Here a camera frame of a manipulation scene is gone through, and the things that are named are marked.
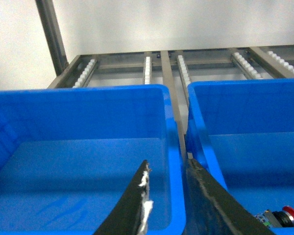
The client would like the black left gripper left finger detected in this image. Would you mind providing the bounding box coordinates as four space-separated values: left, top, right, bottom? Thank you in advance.
94 160 153 235

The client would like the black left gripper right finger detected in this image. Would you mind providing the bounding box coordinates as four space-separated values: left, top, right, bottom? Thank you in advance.
185 159 274 235

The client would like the red mushroom push button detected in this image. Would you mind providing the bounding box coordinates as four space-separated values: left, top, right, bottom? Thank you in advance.
254 206 294 228

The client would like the blue storage bin right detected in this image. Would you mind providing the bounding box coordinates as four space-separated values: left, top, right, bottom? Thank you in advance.
186 79 294 215

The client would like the blue storage bin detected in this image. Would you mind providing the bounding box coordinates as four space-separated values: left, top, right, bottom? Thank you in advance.
0 85 186 235
186 79 294 215

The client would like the blue storage bin left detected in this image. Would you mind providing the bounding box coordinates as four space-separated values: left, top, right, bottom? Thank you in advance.
0 85 186 235

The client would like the metal rack shelf frame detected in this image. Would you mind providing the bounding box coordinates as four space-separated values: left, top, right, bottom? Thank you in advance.
35 0 294 159

